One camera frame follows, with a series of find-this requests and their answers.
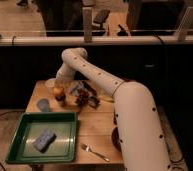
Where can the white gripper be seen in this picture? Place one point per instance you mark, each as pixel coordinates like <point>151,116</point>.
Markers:
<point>64,76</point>

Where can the orange red apple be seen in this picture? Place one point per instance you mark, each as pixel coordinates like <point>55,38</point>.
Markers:
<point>58,91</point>

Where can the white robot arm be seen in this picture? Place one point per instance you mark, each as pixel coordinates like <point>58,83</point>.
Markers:
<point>141,136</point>

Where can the white plate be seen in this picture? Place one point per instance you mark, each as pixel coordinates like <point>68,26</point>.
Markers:
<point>50,83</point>

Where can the blue silver packet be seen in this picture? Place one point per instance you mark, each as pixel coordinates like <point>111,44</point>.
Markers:
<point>76,87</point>

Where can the dark grape bunch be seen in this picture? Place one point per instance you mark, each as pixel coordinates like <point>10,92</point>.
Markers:
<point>82,98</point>

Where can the green plastic tray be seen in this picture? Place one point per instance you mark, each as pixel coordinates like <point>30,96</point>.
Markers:
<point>31,125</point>

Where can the blue sponge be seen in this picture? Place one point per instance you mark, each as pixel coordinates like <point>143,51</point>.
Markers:
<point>42,142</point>

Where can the silver metal fork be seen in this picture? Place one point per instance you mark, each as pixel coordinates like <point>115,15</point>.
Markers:
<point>88,149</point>

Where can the dark black round object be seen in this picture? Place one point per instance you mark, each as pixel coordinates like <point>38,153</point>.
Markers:
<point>115,139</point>

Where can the white horizontal rail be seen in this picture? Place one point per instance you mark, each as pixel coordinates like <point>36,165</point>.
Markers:
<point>93,41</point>

